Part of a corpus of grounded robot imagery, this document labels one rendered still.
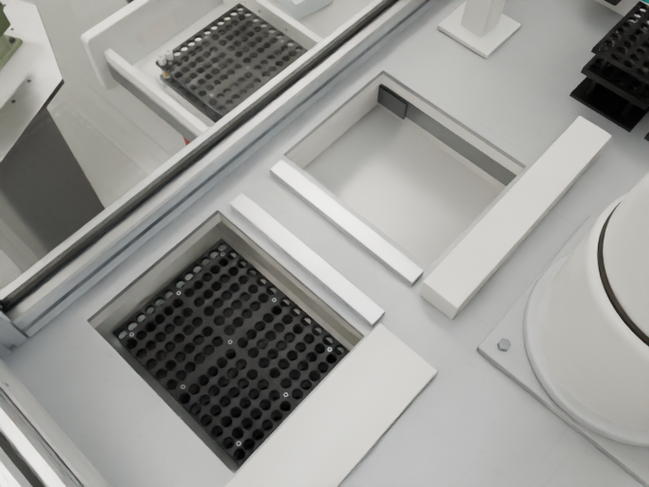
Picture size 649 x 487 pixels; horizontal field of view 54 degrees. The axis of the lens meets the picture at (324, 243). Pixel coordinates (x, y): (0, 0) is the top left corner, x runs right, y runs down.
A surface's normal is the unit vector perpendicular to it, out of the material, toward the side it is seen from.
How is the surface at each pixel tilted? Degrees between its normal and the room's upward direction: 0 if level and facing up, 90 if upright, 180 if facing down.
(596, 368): 90
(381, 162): 0
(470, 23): 90
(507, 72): 0
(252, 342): 0
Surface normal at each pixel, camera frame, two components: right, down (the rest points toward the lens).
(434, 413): 0.00, -0.47
